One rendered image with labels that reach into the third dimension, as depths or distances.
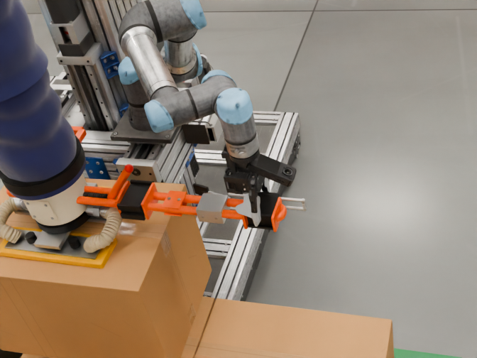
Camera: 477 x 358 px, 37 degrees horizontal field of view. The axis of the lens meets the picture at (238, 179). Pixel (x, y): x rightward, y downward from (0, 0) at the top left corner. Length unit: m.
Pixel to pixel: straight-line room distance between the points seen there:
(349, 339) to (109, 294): 0.80
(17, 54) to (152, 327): 0.81
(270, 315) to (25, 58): 1.19
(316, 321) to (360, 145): 1.59
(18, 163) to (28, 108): 0.16
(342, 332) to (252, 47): 2.70
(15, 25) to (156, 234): 0.69
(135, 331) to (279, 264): 1.33
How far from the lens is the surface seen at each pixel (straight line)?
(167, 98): 1.65
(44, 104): 1.81
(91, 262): 1.98
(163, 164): 2.43
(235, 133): 1.59
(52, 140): 1.85
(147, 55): 1.80
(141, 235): 2.02
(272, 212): 1.76
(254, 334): 2.38
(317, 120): 3.99
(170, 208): 1.86
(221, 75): 1.68
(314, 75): 4.33
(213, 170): 3.48
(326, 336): 2.34
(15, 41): 1.70
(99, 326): 2.10
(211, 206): 1.82
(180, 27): 1.96
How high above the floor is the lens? 2.46
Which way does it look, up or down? 42 degrees down
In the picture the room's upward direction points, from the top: 13 degrees counter-clockwise
